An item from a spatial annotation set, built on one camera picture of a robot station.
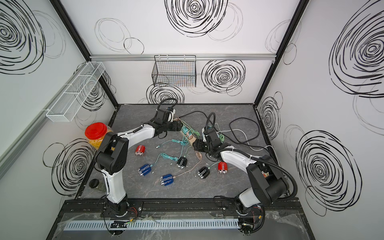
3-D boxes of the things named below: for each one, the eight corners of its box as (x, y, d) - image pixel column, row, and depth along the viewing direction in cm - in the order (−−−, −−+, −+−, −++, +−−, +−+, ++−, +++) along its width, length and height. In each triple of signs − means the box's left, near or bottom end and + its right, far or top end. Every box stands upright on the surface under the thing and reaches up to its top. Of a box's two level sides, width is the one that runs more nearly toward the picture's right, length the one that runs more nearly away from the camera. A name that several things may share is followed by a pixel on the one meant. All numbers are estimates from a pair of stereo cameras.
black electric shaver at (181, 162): (176, 165, 89) (175, 164, 87) (180, 157, 93) (180, 155, 91) (183, 169, 88) (183, 167, 86) (188, 160, 91) (188, 158, 90)
